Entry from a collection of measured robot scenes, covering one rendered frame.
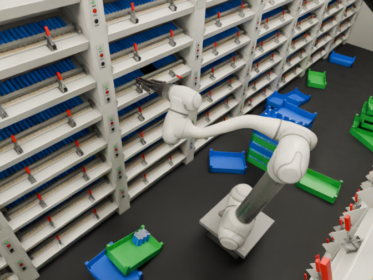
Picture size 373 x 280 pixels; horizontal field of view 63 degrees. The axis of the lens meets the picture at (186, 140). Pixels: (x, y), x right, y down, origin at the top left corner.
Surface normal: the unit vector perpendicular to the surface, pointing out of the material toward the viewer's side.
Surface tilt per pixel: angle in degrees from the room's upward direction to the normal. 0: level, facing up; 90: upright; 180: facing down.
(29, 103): 21
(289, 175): 83
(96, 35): 90
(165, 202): 0
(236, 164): 0
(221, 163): 0
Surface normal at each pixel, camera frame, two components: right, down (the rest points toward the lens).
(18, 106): 0.30, -0.53
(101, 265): 0.04, -0.75
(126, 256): 0.26, -0.86
